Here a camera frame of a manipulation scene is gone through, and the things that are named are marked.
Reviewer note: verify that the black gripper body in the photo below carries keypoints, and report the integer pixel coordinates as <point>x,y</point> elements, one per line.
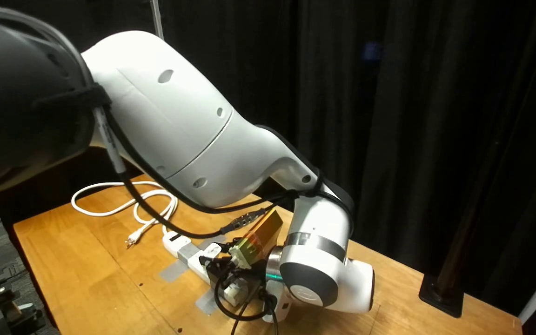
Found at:
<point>250,281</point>

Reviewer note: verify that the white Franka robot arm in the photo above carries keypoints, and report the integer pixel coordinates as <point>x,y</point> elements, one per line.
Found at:
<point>175,123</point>

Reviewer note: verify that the grey tape strip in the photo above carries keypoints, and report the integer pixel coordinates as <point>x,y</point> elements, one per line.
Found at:
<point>172,272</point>
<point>207,303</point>

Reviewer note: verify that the white power strip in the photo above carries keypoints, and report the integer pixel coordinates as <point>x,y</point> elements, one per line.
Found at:
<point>186,251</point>

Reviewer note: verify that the black curtain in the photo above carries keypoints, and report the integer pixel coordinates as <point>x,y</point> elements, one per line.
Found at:
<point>404,93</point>

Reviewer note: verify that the metal stand pole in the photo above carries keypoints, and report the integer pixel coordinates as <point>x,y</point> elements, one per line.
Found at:
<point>155,15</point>

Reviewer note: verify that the black upright post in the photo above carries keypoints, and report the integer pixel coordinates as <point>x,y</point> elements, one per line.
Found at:
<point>441,294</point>

